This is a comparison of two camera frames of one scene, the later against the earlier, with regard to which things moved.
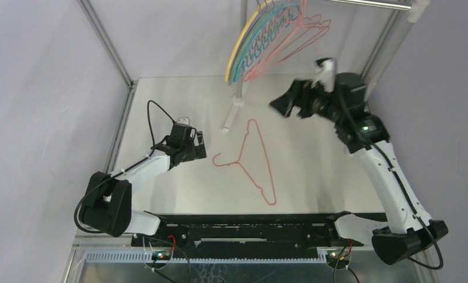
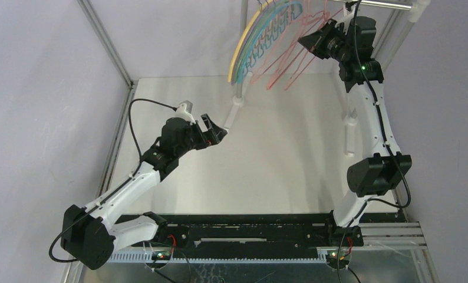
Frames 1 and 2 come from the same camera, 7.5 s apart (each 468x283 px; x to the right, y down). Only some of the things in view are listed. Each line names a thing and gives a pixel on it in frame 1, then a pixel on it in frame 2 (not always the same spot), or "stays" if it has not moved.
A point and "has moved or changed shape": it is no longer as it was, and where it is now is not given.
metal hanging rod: [381, 5] stays
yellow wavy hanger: [240, 35] has moved or changed shape
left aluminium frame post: [112, 52] stays
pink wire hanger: [300, 33] -> [303, 38]
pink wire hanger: [266, 156] -> [310, 54]
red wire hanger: [261, 69] -> [304, 38]
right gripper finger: [284, 103] -> [312, 40]
